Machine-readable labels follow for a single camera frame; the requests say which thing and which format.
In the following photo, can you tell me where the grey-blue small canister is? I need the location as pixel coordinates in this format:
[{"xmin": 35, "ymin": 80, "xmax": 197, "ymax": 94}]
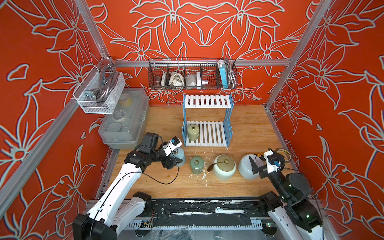
[{"xmin": 173, "ymin": 148, "xmax": 186, "ymax": 167}]

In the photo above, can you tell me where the white ceramic jar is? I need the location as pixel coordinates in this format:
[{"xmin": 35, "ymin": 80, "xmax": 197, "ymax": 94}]
[{"xmin": 239, "ymin": 154, "xmax": 264, "ymax": 180}]

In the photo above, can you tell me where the green small canister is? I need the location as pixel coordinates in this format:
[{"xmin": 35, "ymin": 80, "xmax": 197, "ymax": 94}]
[{"xmin": 190, "ymin": 156, "xmax": 205, "ymax": 175}]

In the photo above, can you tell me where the yellow-green small canister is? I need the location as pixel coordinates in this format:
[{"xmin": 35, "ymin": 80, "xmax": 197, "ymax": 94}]
[{"xmin": 187, "ymin": 124, "xmax": 200, "ymax": 141}]

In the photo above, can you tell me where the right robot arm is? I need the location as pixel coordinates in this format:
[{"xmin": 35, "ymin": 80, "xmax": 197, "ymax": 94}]
[{"xmin": 246, "ymin": 149, "xmax": 325, "ymax": 240}]

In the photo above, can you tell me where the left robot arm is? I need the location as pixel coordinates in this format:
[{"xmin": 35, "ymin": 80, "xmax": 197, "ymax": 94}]
[{"xmin": 72, "ymin": 133, "xmax": 183, "ymax": 240}]

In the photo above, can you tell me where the blue white slatted shelf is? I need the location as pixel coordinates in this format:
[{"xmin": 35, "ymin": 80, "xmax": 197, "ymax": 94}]
[{"xmin": 182, "ymin": 95, "xmax": 234, "ymax": 148}]

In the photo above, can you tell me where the brown tape roll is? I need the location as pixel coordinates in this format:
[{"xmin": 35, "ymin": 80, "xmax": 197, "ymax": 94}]
[{"xmin": 276, "ymin": 148, "xmax": 293, "ymax": 162}]

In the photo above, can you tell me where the clear plastic storage box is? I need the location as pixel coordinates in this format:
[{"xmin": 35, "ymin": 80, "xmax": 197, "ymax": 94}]
[{"xmin": 98, "ymin": 88, "xmax": 150, "ymax": 150}]

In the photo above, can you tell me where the plastic wrapped white item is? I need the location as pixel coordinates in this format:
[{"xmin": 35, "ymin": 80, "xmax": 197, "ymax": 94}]
[{"xmin": 185, "ymin": 74, "xmax": 197, "ymax": 89}]

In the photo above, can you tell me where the white box in basket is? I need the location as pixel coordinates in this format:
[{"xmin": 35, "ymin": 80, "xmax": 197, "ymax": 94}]
[{"xmin": 196, "ymin": 72, "xmax": 202, "ymax": 90}]

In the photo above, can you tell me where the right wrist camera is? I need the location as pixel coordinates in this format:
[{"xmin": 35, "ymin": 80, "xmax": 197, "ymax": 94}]
[{"xmin": 264, "ymin": 148, "xmax": 285, "ymax": 174}]

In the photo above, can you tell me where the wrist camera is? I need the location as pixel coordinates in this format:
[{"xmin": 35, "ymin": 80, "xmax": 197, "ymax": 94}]
[
  {"xmin": 162, "ymin": 137, "xmax": 183, "ymax": 156},
  {"xmin": 264, "ymin": 148, "xmax": 285, "ymax": 174}
]

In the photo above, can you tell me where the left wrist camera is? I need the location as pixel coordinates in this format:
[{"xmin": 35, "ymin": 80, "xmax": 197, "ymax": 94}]
[{"xmin": 162, "ymin": 137, "xmax": 183, "ymax": 156}]

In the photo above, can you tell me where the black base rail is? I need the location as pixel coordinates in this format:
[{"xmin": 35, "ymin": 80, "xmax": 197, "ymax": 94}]
[{"xmin": 152, "ymin": 197, "xmax": 269, "ymax": 218}]

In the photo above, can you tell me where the black wire wall basket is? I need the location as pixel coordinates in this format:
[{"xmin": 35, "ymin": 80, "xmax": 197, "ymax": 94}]
[{"xmin": 148, "ymin": 58, "xmax": 238, "ymax": 90}]

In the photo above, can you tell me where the clear wall bin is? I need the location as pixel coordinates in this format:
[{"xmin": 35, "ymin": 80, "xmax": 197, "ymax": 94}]
[{"xmin": 73, "ymin": 67, "xmax": 126, "ymax": 115}]

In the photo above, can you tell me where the metal shower hose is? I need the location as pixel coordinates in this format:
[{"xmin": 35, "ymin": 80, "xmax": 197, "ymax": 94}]
[{"xmin": 226, "ymin": 58, "xmax": 237, "ymax": 88}]

